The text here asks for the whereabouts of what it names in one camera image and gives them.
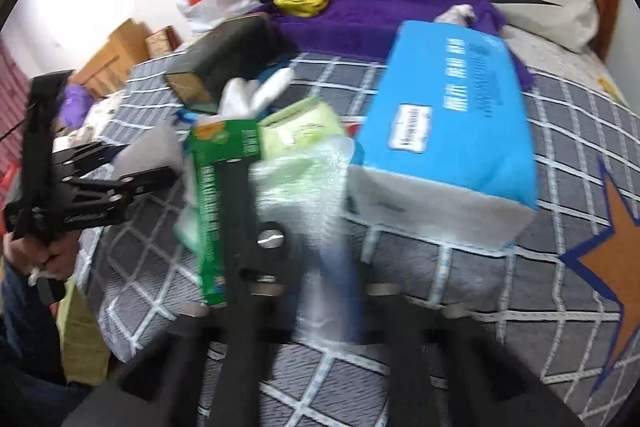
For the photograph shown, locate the purple plush toy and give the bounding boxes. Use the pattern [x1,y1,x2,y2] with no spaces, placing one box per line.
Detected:
[62,84,96,128]

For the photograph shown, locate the crumpled white plastic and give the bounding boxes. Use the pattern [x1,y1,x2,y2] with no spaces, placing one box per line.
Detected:
[435,4,476,28]

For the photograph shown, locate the wooden headboard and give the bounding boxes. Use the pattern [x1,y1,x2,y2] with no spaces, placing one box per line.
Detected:
[597,0,621,62]

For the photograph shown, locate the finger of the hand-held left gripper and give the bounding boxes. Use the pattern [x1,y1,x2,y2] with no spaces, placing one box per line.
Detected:
[61,166,177,224]
[52,141,130,174]

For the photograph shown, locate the person's left hand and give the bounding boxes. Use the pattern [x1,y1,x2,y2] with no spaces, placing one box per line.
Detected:
[5,227,82,282]

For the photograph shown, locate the person's left forearm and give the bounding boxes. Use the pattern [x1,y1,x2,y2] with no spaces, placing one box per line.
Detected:
[0,257,67,388]

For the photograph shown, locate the cardboard box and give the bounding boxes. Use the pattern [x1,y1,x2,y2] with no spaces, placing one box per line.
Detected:
[145,26,183,58]

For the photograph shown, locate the wooden cabinet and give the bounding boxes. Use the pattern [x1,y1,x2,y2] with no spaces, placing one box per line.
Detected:
[75,19,151,98]

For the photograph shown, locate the clear bubble wrap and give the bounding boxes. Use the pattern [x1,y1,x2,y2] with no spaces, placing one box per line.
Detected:
[250,137,361,348]

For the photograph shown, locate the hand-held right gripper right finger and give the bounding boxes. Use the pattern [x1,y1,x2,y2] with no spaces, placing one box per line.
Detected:
[322,232,586,427]

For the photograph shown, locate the white patterned bed sheet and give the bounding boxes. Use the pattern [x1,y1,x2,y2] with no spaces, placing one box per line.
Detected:
[500,27,631,108]

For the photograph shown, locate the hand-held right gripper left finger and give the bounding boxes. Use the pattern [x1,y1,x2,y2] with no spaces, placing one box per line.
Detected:
[65,157,288,427]

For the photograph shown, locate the blue tissue pack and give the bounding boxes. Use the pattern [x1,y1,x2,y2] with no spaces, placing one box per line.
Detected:
[345,21,541,255]

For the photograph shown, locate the red striped cloth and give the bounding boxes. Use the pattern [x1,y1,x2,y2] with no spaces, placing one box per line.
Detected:
[0,42,31,168]

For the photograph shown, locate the yellow green cloth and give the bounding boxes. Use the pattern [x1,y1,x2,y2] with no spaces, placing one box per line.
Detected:
[60,282,111,383]

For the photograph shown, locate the black box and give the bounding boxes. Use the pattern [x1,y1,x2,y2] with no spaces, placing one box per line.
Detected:
[165,14,278,112]

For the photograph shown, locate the white glove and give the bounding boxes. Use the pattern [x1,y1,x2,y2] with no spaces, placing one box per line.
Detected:
[217,67,293,118]

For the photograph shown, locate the thin black cable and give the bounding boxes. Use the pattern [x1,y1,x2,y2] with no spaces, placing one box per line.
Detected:
[0,119,31,140]

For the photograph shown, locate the person's dark trousers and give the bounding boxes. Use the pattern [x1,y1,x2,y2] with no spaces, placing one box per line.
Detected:
[0,347,91,427]

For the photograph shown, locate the dark green tissue pack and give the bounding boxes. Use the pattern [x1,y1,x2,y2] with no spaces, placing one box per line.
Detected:
[175,117,263,308]

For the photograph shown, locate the grey checked star blanket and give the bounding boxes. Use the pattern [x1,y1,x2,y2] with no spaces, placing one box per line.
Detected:
[75,52,640,427]

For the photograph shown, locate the light green tissue pack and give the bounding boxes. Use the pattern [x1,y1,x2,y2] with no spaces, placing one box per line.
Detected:
[257,97,351,162]

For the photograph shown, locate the purple towel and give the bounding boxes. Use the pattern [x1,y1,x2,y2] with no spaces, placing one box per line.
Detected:
[250,0,536,92]

